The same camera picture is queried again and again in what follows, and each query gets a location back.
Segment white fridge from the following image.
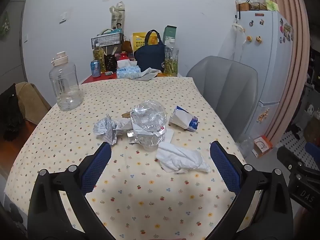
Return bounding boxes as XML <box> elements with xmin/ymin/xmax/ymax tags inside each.
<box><xmin>220</xmin><ymin>10</ymin><xmax>293</xmax><ymax>135</ymax></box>

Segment yellow pouch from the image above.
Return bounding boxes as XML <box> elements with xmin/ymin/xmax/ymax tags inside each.
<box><xmin>132</xmin><ymin>32</ymin><xmax>148</xmax><ymax>51</ymax></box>

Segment orange white box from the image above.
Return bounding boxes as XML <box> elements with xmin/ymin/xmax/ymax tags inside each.
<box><xmin>252</xmin><ymin>135</ymin><xmax>273</xmax><ymax>158</ymax></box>

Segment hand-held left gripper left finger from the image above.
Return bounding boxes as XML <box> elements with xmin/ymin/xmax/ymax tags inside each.
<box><xmin>27</xmin><ymin>142</ymin><xmax>113</xmax><ymax>240</ymax></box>

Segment white paper bag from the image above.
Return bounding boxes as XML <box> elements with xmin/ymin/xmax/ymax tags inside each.
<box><xmin>109</xmin><ymin>2</ymin><xmax>125</xmax><ymax>33</ymax></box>

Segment blue white tissue pack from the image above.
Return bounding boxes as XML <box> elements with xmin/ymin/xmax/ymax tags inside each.
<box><xmin>116</xmin><ymin>60</ymin><xmax>141</xmax><ymax>79</ymax></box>

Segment floral tablecloth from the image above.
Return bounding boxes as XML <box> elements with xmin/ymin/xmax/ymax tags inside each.
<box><xmin>4</xmin><ymin>76</ymin><xmax>248</xmax><ymax>240</ymax></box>

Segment white blue carton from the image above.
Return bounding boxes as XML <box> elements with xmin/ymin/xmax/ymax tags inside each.
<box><xmin>169</xmin><ymin>105</ymin><xmax>200</xmax><ymax>132</ymax></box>

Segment teal item in basket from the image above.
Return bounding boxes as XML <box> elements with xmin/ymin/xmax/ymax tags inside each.
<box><xmin>101</xmin><ymin>27</ymin><xmax>123</xmax><ymax>34</ymax></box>

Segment grey door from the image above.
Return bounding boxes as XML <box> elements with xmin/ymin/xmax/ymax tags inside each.
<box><xmin>0</xmin><ymin>0</ymin><xmax>29</xmax><ymax>84</ymax></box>

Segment paper receipt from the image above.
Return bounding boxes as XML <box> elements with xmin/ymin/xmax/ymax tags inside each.
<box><xmin>94</xmin><ymin>114</ymin><xmax>132</xmax><ymax>145</ymax></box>

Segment green wall hanging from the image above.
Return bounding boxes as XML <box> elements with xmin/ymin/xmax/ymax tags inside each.
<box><xmin>0</xmin><ymin>11</ymin><xmax>12</xmax><ymax>39</ymax></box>

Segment black garment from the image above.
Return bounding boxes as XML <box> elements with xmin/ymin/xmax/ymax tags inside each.
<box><xmin>0</xmin><ymin>83</ymin><xmax>24</xmax><ymax>140</ymax></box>

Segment fridge magnets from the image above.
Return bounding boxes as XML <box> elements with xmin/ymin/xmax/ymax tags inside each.
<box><xmin>246</xmin><ymin>17</ymin><xmax>293</xmax><ymax>123</ymax></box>

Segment navy lunch bag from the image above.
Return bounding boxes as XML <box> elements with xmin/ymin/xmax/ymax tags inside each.
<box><xmin>134</xmin><ymin>30</ymin><xmax>167</xmax><ymax>73</ymax></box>

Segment wicker basket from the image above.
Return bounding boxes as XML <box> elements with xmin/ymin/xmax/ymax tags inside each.
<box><xmin>236</xmin><ymin>0</ymin><xmax>250</xmax><ymax>12</ymax></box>

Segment large tea bottle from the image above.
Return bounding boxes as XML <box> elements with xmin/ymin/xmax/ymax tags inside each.
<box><xmin>164</xmin><ymin>39</ymin><xmax>179</xmax><ymax>76</ymax></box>

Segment crushed clear plastic bottle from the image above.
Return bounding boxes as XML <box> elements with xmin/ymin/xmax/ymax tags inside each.
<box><xmin>129</xmin><ymin>99</ymin><xmax>167</xmax><ymax>152</ymax></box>

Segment large clear water jug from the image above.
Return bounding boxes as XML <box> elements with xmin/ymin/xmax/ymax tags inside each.
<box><xmin>49</xmin><ymin>51</ymin><xmax>84</xmax><ymax>112</ymax></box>

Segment green box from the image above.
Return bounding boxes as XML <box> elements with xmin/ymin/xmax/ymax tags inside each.
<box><xmin>163</xmin><ymin>25</ymin><xmax>177</xmax><ymax>47</ymax></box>

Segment white tote bag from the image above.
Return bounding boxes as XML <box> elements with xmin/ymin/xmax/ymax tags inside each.
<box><xmin>231</xmin><ymin>22</ymin><xmax>247</xmax><ymax>55</ymax></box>

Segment pink curtain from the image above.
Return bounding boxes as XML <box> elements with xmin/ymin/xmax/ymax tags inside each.
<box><xmin>262</xmin><ymin>0</ymin><xmax>313</xmax><ymax>144</ymax></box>

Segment grey chair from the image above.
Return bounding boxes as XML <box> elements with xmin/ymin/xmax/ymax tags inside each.
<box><xmin>186</xmin><ymin>56</ymin><xmax>258</xmax><ymax>140</ymax></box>

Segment brown jacket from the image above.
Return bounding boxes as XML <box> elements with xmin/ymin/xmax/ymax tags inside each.
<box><xmin>15</xmin><ymin>82</ymin><xmax>52</xmax><ymax>125</ymax></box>

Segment blue soda can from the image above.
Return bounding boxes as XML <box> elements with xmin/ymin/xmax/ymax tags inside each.
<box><xmin>90</xmin><ymin>60</ymin><xmax>101</xmax><ymax>78</ymax></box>

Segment white tissue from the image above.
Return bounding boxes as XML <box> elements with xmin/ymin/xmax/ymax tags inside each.
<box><xmin>155</xmin><ymin>141</ymin><xmax>212</xmax><ymax>173</ymax></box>

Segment small tea bottle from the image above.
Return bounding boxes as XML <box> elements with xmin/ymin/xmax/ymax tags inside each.
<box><xmin>93</xmin><ymin>43</ymin><xmax>105</xmax><ymax>73</ymax></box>

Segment black wire basket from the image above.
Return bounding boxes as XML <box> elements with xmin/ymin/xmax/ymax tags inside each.
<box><xmin>91</xmin><ymin>32</ymin><xmax>124</xmax><ymax>49</ymax></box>

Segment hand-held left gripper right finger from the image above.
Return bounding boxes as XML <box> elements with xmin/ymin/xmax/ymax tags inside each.
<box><xmin>200</xmin><ymin>140</ymin><xmax>293</xmax><ymax>240</ymax></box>

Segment black pen holder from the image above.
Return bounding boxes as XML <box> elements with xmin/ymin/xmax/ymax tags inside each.
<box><xmin>104</xmin><ymin>54</ymin><xmax>118</xmax><ymax>70</ymax></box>

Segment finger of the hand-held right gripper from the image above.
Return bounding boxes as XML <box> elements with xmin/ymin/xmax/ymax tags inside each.
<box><xmin>276</xmin><ymin>146</ymin><xmax>307</xmax><ymax>173</ymax></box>
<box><xmin>305</xmin><ymin>142</ymin><xmax>320</xmax><ymax>166</ymax></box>

